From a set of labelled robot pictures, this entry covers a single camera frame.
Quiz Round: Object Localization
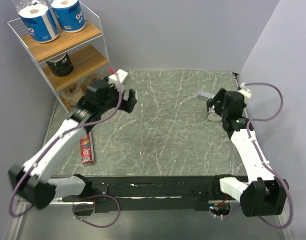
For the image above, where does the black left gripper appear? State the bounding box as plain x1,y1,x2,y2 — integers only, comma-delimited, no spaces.
98,77,137,114

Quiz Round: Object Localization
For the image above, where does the black paper roll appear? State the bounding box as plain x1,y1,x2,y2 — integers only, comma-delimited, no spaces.
46,52,74,77
206,98,222,122

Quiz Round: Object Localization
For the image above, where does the brown paper roll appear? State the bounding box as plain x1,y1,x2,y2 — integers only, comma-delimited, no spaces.
61,83,85,110
83,72,105,86

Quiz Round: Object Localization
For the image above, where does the blue monster paper roll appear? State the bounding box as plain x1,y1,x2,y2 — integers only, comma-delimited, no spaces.
49,0,86,33

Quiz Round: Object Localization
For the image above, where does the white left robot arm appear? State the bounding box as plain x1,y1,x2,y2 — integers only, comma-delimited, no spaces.
8,80,137,210

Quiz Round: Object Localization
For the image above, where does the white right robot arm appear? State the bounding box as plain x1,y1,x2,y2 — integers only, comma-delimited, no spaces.
206,88,287,217

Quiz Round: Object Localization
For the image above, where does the grey small box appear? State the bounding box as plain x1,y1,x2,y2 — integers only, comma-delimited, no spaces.
196,90,215,101

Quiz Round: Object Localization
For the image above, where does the red toothpaste box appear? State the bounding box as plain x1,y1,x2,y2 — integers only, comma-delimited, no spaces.
79,132,95,165

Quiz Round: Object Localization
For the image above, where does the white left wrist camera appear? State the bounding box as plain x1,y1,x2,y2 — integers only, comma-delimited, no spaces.
108,69,129,84

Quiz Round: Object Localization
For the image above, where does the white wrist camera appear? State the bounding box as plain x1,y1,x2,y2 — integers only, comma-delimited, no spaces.
108,69,129,84
238,84,252,99

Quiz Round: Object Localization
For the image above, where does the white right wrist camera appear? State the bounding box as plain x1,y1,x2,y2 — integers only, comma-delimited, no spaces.
238,84,252,99

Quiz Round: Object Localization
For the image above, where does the white wire wooden shelf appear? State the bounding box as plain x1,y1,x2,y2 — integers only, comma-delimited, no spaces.
7,2,110,112

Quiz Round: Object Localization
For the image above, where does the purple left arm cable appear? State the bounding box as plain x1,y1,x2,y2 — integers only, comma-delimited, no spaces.
8,67,124,218

